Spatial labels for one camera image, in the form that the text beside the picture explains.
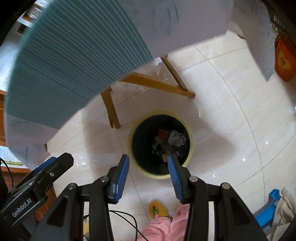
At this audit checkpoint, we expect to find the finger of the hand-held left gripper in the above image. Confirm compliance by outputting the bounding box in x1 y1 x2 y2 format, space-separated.
30 156 57 176
9 152 74 194

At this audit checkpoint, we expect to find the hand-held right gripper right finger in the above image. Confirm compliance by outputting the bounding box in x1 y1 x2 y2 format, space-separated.
168 155 269 241

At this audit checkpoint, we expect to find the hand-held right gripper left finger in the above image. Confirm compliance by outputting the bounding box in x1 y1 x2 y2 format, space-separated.
30 154 130 241

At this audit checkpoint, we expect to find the white tissue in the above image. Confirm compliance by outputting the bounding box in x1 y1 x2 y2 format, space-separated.
168 130 187 149

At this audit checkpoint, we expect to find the yellow bin with black liner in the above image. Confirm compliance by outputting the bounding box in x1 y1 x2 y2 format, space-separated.
128 111 194 180

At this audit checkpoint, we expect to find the yellow slipper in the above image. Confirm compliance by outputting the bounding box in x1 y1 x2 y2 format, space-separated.
149 200 173 220

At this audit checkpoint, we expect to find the blue plastic stool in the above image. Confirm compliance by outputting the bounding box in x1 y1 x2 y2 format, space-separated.
253 189 281 229

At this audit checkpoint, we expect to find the beige cloth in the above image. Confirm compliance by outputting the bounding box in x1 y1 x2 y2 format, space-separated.
267 186 296 241

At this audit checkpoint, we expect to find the orange bucket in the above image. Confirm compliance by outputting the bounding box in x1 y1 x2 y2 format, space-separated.
275 35 296 82

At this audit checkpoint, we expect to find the black cable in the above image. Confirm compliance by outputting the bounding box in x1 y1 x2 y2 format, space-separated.
82 210 151 241

